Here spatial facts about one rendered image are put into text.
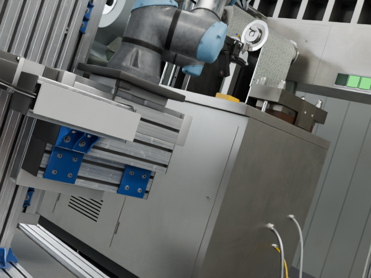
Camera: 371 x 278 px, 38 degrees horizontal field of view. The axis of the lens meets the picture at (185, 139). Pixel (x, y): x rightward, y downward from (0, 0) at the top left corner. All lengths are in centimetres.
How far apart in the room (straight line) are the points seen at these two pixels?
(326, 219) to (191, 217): 191
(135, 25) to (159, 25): 6
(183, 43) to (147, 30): 10
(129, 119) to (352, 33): 158
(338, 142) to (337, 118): 18
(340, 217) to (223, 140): 190
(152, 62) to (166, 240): 97
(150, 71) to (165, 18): 14
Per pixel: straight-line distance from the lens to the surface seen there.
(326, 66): 266
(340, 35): 268
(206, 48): 145
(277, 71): 258
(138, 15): 147
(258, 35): 248
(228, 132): 210
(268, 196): 228
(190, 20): 147
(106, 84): 142
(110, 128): 126
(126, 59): 144
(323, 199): 396
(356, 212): 381
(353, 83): 256
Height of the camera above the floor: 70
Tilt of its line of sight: level
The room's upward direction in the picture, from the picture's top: 18 degrees clockwise
